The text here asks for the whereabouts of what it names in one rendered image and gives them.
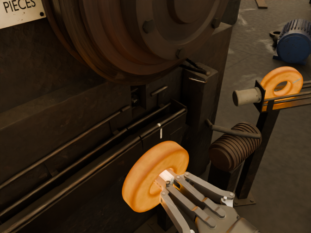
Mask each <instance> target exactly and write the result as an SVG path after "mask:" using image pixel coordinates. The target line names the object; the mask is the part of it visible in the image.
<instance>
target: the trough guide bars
mask: <svg viewBox="0 0 311 233"><path fill-rule="evenodd" d="M306 84H311V80H310V81H304V82H303V85H305V86H302V88H301V89H305V88H310V87H311V85H306ZM285 86H286V85H281V86H276V87H275V89H274V90H276V89H281V88H284V87H285ZM308 94H311V91H307V92H300V93H295V94H289V95H284V96H278V97H272V98H265V99H264V102H267V103H263V106H267V109H266V111H267V112H272V110H273V105H274V104H280V103H285V102H291V101H297V100H302V99H308V98H311V95H308ZM303 95H307V96H303ZM297 96H302V97H297ZM291 97H296V98H291ZM284 98H289V99H284ZM278 99H284V100H278ZM275 100H278V101H275Z"/></svg>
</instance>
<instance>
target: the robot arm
mask: <svg viewBox="0 0 311 233"><path fill-rule="evenodd" d="M154 183H155V184H156V185H157V186H158V187H159V188H160V189H161V190H162V191H161V192H160V203H161V205H162V206H163V208H164V209H165V211H166V212H167V214H168V216H169V217H170V219H171V221H172V222H173V224H174V225H175V227H176V228H177V230H178V231H179V233H195V232H194V231H193V230H190V228H189V226H188V224H187V222H186V221H185V219H184V218H183V216H182V215H181V213H180V212H179V210H178V209H177V207H176V206H175V204H176V205H177V206H178V207H179V208H180V209H181V210H182V211H183V212H184V213H185V214H186V215H187V216H188V217H189V218H190V220H191V221H192V222H193V223H194V224H195V226H196V230H197V233H260V232H259V230H258V229H257V228H256V227H254V226H253V225H252V224H251V223H249V222H248V221H247V220H246V219H244V218H242V217H240V216H239V215H238V214H237V212H236V210H235V209H234V208H233V199H234V197H235V194H234V193H233V192H229V191H224V190H221V189H219V188H217V187H216V186H214V185H212V184H210V183H208V182H206V181H204V180H202V179H200V178H199V177H197V176H194V175H193V174H191V173H189V172H185V173H184V174H182V175H177V174H176V173H174V172H173V171H172V170H171V169H170V168H168V169H166V170H165V171H163V172H162V173H161V174H160V175H159V176H158V177H157V178H156V179H155V181H154ZM173 184H174V186H173ZM176 188H177V189H178V190H179V191H180V192H181V193H182V194H181V193H180V192H179V191H178V190H177V189H176ZM202 194H203V195H205V196H207V197H204V196H203V195H202ZM184 195H185V196H186V197H187V198H186V197H185V196H184ZM208 197H209V198H210V199H212V200H214V201H216V202H218V203H221V205H220V204H215V203H214V202H213V201H212V200H210V199H209V198H208ZM189 200H190V201H191V202H190V201H189ZM194 204H195V205H194Z"/></svg>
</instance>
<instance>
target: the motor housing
mask: <svg viewBox="0 0 311 233"><path fill-rule="evenodd" d="M231 129H232V130H237V131H243V132H249V133H255V134H260V135H261V133H260V131H259V129H258V128H257V127H256V126H255V125H253V124H251V123H249V122H241V123H238V124H236V125H235V126H234V127H232V128H231ZM261 141H262V135H261V138H260V139H252V138H248V137H241V136H235V135H230V134H226V133H224V134H223V135H222V136H221V137H219V138H218V139H217V140H215V141H214V142H213V143H212V144H211V145H210V147H209V149H208V154H209V158H210V160H211V166H210V170H209V175H208V180H207V182H208V183H210V184H212V185H214V186H216V187H217V188H219V189H221V190H224V191H229V192H233V191H234V188H235V185H236V181H237V178H238V175H239V172H240V169H241V166H242V162H243V161H244V160H245V159H246V158H248V157H249V156H250V155H251V154H252V153H253V152H254V151H255V150H256V149H257V148H258V147H259V146H260V144H261ZM204 197H207V196H204ZM208 198H209V197H208ZM209 199H210V198H209ZM210 200H212V199H210ZM212 201H213V202H214V203H215V204H220V205H221V203H218V202H216V201H214V200H212Z"/></svg>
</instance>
